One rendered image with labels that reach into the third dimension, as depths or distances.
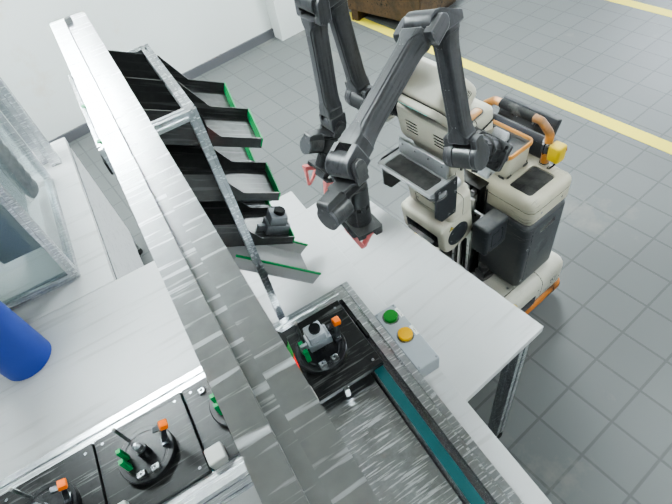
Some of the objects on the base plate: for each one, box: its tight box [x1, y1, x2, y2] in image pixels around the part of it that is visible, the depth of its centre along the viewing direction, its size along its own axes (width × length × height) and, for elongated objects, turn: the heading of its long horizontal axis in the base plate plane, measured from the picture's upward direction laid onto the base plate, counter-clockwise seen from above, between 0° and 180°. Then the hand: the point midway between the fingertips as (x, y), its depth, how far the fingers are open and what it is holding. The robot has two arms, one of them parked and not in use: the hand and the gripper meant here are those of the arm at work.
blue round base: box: [0, 301, 51, 381], centre depth 150 cm, size 16×16×27 cm
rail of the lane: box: [334, 281, 524, 504], centre depth 124 cm, size 6×89×11 cm, turn 38°
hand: (363, 244), depth 121 cm, fingers closed
